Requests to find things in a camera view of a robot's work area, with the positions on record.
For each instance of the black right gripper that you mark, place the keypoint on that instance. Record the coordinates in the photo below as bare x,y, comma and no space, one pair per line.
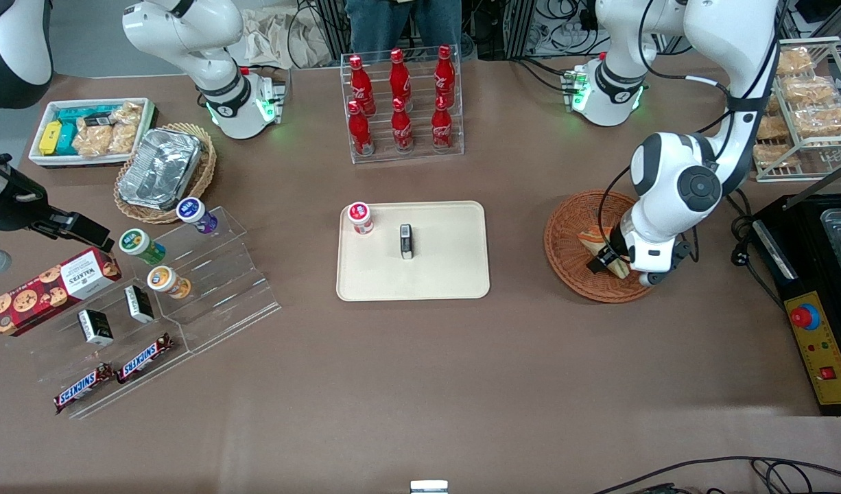
16,206

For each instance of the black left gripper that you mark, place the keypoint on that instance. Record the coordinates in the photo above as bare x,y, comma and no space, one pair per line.
615,245

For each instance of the triangle sandwich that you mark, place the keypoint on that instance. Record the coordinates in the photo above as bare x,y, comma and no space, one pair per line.
592,240

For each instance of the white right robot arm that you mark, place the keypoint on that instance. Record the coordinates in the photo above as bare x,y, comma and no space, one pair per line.
187,34

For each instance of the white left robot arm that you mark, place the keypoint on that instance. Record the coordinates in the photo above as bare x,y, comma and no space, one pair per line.
667,165

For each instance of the brown round wicker basket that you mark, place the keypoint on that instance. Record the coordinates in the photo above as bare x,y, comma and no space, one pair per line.
571,233

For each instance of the light oval wicker basket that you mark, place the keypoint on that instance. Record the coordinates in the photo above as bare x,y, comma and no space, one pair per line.
163,214

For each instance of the aluminium foil tray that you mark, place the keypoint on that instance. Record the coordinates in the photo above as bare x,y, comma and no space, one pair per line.
160,168

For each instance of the cream plastic tray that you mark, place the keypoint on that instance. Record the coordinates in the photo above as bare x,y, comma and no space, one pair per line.
441,274

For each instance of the green lid candy jar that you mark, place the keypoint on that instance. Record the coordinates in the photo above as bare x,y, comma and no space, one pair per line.
136,241

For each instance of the white plastic bin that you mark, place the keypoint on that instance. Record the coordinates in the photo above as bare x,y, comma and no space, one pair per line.
84,162

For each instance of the red Walkers shortbread box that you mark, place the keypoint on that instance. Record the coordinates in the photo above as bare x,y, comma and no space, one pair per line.
43,291

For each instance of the teal snack pack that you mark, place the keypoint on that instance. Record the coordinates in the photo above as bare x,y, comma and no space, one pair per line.
77,113
67,140

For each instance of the clear bag of crackers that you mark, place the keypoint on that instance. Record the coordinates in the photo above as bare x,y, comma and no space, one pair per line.
91,140
122,137
129,113

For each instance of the yellow snack pack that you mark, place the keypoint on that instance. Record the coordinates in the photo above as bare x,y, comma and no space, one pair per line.
50,137

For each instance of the small black snack box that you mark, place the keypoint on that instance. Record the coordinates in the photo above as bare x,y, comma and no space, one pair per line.
139,303
95,327
407,241

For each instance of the orange lid candy jar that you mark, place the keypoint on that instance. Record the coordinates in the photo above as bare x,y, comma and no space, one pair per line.
162,278

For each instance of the small dark snack pack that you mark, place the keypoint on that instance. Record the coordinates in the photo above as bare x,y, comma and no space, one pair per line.
99,121

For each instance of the purple lid candy jar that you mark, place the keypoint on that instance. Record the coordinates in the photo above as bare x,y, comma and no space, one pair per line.
191,209

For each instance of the Snickers chocolate bar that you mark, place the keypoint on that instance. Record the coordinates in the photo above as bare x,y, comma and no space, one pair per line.
144,358
83,387

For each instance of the clear acrylic tiered stand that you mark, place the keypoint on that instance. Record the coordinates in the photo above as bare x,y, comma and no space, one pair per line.
221,295

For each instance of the black heating machine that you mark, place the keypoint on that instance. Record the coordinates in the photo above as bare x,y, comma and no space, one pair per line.
798,274

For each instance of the clear bag of pastry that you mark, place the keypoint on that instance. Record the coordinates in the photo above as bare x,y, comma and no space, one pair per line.
822,120
774,154
774,104
772,127
794,60
808,89

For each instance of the red emergency stop button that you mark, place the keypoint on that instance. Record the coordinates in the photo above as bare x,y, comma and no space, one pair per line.
804,317

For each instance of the red cola bottle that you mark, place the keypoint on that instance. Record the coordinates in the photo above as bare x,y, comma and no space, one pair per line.
400,79
361,86
444,75
442,127
360,134
401,129

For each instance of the clear acrylic bottle rack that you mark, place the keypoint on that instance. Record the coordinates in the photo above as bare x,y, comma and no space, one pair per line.
420,155

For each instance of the yellow control panel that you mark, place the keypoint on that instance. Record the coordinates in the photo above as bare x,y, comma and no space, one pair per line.
822,350

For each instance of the grey metal bar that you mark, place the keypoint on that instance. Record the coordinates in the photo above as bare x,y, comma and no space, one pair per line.
825,182

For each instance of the red lid candy jar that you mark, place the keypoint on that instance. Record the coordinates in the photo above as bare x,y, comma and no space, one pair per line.
359,214

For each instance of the crumpled beige bag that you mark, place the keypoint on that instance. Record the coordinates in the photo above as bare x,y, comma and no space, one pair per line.
276,41

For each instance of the small white device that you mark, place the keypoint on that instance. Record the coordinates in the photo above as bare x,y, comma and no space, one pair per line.
429,488

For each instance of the person in blue jeans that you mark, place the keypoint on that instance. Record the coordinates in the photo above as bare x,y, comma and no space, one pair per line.
372,24

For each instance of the aluminium frame post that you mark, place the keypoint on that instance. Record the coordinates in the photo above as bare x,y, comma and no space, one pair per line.
523,27

